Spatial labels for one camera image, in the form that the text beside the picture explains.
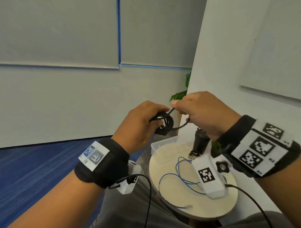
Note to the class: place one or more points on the person's right hand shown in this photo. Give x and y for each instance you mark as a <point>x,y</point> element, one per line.
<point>209,112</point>

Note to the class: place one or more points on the person's left hand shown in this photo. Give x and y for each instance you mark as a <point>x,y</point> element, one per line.
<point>136,126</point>

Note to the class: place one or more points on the clear plastic storage bin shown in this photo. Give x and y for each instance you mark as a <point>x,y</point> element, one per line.
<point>162,143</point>

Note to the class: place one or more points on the person's left forearm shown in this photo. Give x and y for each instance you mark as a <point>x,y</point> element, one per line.
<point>54,206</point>

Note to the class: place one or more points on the person's right forearm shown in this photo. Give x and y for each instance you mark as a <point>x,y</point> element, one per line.
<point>282,195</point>

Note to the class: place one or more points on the person's dark trousers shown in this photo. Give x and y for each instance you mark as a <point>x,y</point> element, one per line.
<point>124,211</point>

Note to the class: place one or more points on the black tumbler with lid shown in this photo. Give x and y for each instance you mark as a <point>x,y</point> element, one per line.
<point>201,141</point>

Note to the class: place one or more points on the black marker wristband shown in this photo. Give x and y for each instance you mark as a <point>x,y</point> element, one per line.
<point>232,134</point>
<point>113,164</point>

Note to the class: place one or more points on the small potted grass plant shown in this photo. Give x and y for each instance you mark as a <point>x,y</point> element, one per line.
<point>215,146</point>

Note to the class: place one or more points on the large leafy green plant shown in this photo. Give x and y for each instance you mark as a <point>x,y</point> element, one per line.
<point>178,95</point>

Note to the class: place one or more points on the round white table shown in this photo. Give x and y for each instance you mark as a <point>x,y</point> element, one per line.
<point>183,199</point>

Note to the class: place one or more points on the white wall whiteboard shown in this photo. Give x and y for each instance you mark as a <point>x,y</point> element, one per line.
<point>277,54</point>

